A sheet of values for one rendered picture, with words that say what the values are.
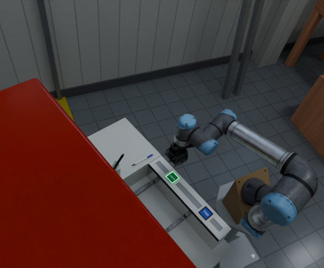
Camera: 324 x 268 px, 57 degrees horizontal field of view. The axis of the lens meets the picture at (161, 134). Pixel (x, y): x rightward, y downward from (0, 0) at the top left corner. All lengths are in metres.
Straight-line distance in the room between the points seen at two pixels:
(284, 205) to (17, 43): 2.48
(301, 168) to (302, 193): 0.09
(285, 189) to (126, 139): 1.00
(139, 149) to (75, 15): 1.53
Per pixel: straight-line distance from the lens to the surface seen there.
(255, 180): 1.66
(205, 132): 1.26
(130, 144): 1.76
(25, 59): 3.04
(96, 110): 3.25
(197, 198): 1.64
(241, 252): 2.66
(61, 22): 2.89
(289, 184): 1.12
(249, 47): 3.43
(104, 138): 1.79
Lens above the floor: 2.38
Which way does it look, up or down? 51 degrees down
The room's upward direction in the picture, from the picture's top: 11 degrees clockwise
